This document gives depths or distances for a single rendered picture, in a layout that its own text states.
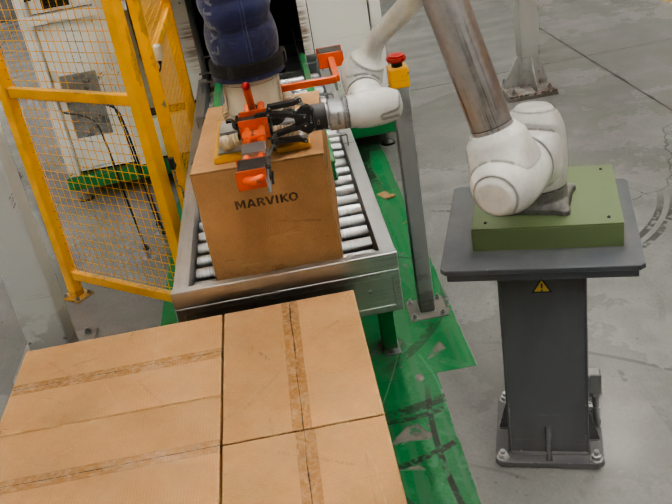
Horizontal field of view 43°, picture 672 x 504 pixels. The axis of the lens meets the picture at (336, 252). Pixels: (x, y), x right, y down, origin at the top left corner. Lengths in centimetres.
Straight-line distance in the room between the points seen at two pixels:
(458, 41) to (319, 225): 83
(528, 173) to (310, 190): 76
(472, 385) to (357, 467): 113
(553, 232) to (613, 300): 123
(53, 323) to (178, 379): 130
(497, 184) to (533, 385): 76
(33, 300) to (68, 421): 125
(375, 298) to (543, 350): 55
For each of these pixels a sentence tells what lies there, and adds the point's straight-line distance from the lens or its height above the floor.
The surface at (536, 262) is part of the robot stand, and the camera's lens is 221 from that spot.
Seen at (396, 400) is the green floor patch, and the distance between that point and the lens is 299.
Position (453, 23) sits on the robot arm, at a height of 136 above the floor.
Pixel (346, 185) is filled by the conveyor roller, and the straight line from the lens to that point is 324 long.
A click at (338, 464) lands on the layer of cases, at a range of 197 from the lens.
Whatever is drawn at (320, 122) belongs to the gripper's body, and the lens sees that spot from 237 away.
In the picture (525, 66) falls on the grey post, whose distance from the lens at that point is 557.
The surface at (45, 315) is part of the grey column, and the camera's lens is 357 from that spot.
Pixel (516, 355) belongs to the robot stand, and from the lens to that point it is 250.
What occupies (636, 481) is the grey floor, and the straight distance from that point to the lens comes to 268.
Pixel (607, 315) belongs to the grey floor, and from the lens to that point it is 335.
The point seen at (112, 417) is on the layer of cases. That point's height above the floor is 54.
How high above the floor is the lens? 187
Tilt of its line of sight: 28 degrees down
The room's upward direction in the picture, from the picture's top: 10 degrees counter-clockwise
